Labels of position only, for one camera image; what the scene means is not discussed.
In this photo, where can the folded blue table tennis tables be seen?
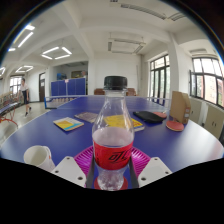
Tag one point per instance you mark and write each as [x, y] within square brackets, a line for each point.
[68, 87]

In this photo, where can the ceiling lights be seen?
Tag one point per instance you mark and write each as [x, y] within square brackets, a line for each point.
[56, 52]

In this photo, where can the person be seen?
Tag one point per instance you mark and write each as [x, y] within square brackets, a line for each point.
[24, 95]

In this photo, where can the blue table tennis table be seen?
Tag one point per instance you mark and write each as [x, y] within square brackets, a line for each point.
[7, 108]

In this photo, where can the large yellow book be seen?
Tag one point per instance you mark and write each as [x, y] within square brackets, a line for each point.
[138, 125]

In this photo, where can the dark brown door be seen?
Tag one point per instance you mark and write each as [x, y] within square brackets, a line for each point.
[42, 87]

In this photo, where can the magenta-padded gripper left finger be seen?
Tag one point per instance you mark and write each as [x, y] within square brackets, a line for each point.
[68, 171]

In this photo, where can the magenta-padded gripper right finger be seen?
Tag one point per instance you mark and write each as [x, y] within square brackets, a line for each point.
[155, 171]

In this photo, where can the yellow and blue book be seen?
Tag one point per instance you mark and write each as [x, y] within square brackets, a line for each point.
[68, 124]

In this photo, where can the beige cabinet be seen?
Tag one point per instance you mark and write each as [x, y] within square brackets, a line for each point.
[214, 121]
[196, 110]

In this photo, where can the table tennis net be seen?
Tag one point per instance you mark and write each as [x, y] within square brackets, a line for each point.
[61, 102]

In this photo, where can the wide dark-framed window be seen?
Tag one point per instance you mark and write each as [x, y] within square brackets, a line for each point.
[206, 80]

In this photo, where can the red table tennis paddle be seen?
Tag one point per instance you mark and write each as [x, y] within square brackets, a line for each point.
[162, 115]
[174, 126]

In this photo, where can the black paddle case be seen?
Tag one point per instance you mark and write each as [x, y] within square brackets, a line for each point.
[146, 116]

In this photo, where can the small grey booklet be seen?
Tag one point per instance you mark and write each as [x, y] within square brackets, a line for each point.
[86, 117]

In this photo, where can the brown armchair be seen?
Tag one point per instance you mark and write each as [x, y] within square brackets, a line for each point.
[99, 91]
[131, 92]

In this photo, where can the white cup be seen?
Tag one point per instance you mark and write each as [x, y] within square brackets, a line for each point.
[38, 158]

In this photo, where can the brown cardboard box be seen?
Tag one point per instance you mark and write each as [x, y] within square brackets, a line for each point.
[180, 107]

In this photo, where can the tall dark-framed window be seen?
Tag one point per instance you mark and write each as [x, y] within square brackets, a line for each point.
[160, 78]

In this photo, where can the ceiling air conditioner unit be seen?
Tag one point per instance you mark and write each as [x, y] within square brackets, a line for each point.
[126, 46]

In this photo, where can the clear bottle with red label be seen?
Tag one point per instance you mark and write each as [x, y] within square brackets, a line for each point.
[112, 146]

